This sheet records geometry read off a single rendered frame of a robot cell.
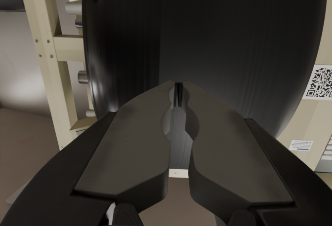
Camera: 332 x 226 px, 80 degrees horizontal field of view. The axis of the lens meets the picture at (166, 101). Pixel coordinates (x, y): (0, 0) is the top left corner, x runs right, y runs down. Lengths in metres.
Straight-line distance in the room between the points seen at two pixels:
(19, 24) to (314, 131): 5.05
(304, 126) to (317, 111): 0.04
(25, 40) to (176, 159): 4.95
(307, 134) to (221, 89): 0.38
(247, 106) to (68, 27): 4.16
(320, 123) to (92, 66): 0.50
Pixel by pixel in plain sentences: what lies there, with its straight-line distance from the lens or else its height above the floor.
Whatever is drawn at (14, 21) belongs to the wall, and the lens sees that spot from 5.24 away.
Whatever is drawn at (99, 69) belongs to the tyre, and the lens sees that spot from 0.24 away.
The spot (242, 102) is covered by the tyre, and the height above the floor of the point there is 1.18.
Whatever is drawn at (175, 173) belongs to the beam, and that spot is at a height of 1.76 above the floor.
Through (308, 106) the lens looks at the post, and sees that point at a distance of 0.54.
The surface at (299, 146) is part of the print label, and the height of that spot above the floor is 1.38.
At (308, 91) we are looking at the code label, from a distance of 0.52.
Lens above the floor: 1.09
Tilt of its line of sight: 26 degrees up
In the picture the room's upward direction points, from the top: 178 degrees counter-clockwise
